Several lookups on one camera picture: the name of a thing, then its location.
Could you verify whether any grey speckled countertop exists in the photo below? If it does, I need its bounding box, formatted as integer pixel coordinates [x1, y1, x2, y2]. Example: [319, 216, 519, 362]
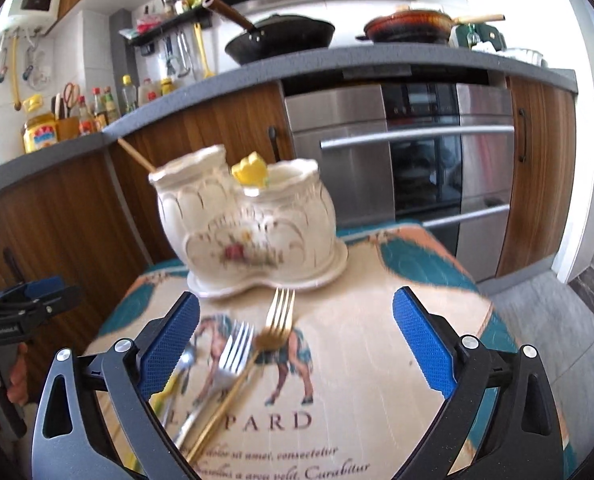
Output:
[0, 44, 578, 193]

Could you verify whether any black wall shelf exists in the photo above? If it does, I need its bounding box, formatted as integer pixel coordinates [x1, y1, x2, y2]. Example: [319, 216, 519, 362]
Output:
[126, 6, 212, 47]

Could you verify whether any red brown frying pan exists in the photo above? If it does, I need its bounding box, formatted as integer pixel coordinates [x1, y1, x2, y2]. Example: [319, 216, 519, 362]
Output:
[355, 9, 506, 44]

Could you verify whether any horse print table cloth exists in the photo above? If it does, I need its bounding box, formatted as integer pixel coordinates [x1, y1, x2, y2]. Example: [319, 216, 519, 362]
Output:
[83, 221, 578, 480]

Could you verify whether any cream floral ceramic utensil holder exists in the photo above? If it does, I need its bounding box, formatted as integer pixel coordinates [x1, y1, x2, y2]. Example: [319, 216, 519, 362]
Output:
[148, 145, 348, 299]

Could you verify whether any gold fork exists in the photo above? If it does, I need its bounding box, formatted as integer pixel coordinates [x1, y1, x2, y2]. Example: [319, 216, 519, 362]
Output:
[185, 288, 296, 464]

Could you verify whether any stainless steel oven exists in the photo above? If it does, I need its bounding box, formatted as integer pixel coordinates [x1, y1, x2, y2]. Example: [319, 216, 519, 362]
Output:
[284, 82, 514, 282]

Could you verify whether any silver fork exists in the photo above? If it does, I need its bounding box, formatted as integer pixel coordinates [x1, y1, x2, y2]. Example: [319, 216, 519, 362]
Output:
[173, 318, 255, 448]

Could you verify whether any black wok wooden handle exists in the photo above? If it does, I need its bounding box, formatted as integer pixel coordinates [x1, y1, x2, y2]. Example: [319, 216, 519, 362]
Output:
[203, 0, 335, 65]

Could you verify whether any person's left hand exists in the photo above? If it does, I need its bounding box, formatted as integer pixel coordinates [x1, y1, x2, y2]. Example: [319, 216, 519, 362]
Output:
[7, 342, 29, 406]

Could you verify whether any yellow plastic spoon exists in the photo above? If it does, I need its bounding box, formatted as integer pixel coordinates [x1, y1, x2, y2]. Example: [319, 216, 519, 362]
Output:
[149, 372, 178, 416]

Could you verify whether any yellow hanging spatula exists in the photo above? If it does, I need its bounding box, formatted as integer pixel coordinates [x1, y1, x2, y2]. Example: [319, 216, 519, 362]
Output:
[193, 23, 215, 79]

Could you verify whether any wooden utensil cup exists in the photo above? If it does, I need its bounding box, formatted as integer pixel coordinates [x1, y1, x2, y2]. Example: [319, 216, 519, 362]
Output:
[56, 116, 80, 142]

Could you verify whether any wooden cabinet door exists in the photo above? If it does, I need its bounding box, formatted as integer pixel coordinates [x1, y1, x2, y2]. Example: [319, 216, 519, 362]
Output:
[109, 82, 295, 264]

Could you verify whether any yellow lidded jar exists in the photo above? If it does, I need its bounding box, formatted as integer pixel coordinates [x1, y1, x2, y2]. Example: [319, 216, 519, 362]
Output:
[22, 94, 58, 154]

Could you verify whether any silver spoon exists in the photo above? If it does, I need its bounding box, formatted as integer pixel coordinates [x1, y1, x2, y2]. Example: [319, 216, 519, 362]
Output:
[159, 341, 196, 428]

